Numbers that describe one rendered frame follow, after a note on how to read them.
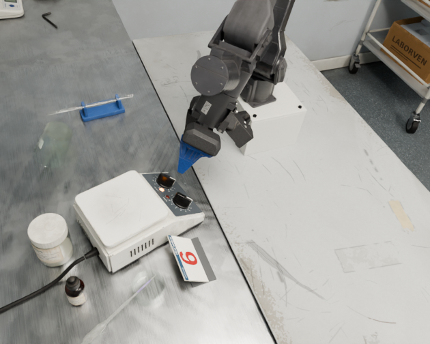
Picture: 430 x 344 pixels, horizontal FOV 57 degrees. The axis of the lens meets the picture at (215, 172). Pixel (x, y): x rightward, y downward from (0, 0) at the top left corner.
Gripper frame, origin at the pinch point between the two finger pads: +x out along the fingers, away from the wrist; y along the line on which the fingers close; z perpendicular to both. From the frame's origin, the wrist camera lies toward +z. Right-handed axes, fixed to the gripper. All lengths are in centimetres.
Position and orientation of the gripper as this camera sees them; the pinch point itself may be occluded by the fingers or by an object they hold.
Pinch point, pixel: (190, 146)
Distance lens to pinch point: 73.0
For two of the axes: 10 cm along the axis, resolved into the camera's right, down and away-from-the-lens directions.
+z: 8.8, 4.3, 2.1
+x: -4.8, 7.7, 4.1
